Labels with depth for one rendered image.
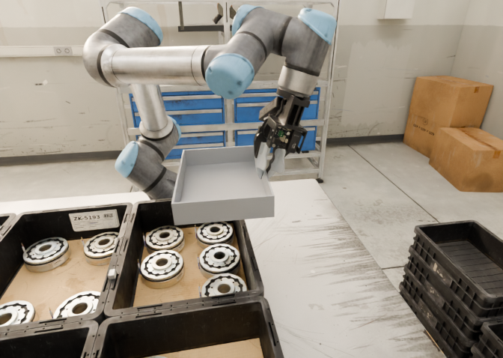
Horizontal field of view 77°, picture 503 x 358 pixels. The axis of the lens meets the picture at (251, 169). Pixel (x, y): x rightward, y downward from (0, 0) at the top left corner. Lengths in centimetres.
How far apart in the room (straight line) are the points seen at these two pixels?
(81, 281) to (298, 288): 57
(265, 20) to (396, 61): 344
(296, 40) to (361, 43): 317
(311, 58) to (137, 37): 45
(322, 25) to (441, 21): 365
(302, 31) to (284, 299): 69
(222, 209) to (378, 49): 343
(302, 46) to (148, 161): 69
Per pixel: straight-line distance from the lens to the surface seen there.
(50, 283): 95
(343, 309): 97
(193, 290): 81
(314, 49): 65
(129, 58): 74
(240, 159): 88
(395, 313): 100
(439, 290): 154
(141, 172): 113
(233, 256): 84
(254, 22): 65
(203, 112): 262
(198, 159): 87
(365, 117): 403
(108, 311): 68
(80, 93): 365
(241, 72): 56
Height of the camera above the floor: 141
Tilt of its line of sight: 26 degrees down
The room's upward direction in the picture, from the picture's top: straight up
